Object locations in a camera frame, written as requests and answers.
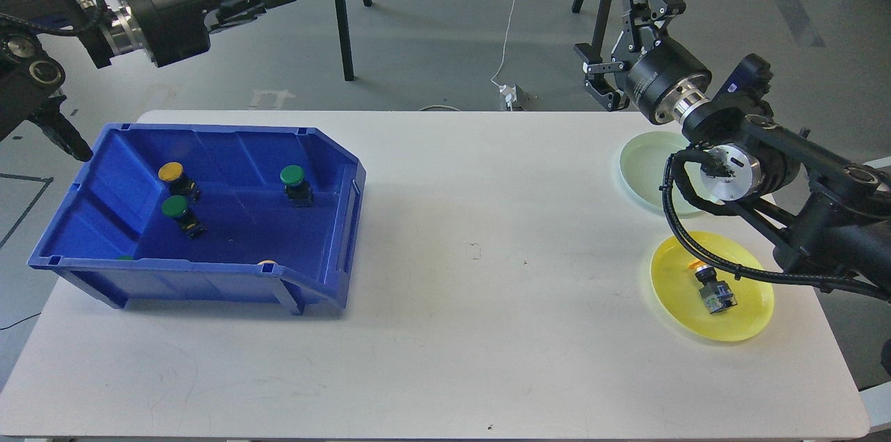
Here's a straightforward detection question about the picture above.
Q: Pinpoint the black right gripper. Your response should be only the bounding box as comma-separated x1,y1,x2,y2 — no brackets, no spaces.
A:
574,0,712,125

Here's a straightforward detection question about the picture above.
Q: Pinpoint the green push button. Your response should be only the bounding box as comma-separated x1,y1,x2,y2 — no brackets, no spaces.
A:
160,195,206,239
279,165,314,207

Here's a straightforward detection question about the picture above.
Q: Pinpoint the yellow push button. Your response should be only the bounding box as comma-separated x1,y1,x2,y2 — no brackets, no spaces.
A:
688,260,737,315
158,161,201,202

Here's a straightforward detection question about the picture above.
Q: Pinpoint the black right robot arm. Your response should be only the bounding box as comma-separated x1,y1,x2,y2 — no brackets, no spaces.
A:
575,0,889,302

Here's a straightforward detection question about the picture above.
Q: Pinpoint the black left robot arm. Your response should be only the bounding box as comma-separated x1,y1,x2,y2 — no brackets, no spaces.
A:
2,0,296,162

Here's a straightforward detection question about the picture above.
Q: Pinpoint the light green plate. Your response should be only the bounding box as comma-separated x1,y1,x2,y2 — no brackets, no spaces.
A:
617,131,688,213

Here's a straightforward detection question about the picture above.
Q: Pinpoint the yellow plate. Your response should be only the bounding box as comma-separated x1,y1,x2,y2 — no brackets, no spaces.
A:
650,237,775,342

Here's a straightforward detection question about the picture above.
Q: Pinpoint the white power adapter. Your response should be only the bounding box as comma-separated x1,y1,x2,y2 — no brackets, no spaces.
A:
498,84,528,112

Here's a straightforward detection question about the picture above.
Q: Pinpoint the blue plastic bin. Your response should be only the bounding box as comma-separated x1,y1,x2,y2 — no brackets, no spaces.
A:
28,124,366,315

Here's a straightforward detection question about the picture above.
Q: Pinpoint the white cable on floor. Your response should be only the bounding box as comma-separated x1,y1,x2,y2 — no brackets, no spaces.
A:
490,0,528,88

